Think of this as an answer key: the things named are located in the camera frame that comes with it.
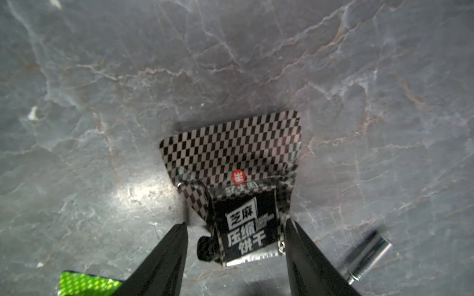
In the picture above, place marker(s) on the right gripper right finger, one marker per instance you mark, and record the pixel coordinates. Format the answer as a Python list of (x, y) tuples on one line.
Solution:
[(310, 272)]

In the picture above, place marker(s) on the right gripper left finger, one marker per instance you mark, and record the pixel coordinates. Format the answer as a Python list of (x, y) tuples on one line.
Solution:
[(161, 273)]

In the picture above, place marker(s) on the green cookie pack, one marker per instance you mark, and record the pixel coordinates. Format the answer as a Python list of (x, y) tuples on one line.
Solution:
[(79, 284)]

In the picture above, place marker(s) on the black cookie pack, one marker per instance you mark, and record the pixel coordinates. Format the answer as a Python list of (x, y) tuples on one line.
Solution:
[(238, 177)]

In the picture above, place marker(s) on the orange black screwdriver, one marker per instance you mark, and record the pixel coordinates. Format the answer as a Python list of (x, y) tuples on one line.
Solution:
[(363, 258)]

